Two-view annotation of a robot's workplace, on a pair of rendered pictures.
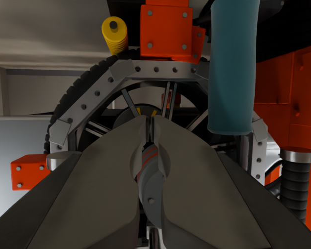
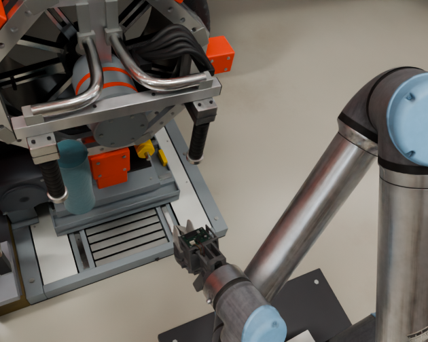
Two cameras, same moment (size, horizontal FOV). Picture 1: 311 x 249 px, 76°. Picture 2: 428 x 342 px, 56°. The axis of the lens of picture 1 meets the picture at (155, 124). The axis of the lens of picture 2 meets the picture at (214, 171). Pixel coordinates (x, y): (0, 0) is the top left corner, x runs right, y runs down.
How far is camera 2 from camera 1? 0.97 m
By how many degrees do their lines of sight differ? 71
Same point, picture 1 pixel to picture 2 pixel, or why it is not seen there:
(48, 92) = not seen: outside the picture
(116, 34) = (145, 151)
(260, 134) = (4, 134)
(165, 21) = (113, 169)
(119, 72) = (145, 137)
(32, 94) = not seen: outside the picture
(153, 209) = (140, 121)
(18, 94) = not seen: outside the picture
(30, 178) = (219, 63)
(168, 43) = (110, 161)
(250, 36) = (75, 201)
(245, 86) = (75, 185)
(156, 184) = (138, 134)
